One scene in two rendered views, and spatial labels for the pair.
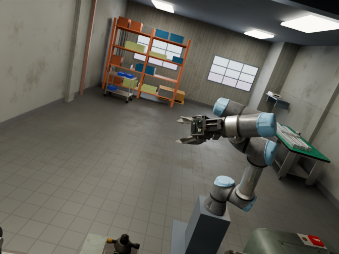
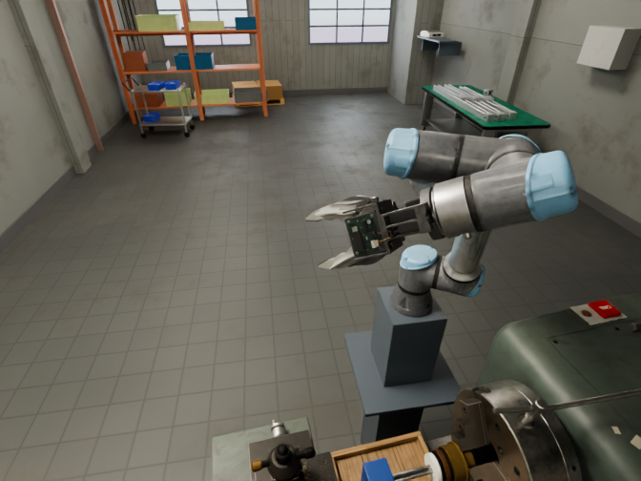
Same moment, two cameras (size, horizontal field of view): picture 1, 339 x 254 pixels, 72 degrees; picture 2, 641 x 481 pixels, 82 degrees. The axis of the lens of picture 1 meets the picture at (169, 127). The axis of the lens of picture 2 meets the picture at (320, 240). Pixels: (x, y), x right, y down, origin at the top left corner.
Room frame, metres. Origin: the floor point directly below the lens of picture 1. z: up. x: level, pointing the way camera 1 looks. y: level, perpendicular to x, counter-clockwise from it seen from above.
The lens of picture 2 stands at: (0.36, 0.02, 2.06)
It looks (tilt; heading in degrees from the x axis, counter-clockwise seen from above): 34 degrees down; 353
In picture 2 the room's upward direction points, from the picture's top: straight up
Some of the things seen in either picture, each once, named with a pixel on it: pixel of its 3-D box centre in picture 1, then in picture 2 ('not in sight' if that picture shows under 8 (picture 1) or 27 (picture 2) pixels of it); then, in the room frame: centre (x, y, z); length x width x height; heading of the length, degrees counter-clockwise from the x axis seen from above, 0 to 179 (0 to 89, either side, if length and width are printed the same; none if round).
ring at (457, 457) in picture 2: not in sight; (452, 463); (0.78, -0.36, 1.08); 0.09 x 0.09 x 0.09; 6
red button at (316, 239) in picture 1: (315, 241); (604, 309); (1.06, -0.93, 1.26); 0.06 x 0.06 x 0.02; 6
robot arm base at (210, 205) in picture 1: (216, 201); (412, 292); (1.33, -0.44, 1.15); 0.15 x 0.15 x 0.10
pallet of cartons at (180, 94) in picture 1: (170, 94); (257, 93); (9.17, 0.31, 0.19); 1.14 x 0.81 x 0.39; 92
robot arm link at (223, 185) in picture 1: (223, 187); (419, 267); (1.32, -0.45, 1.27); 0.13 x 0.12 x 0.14; 61
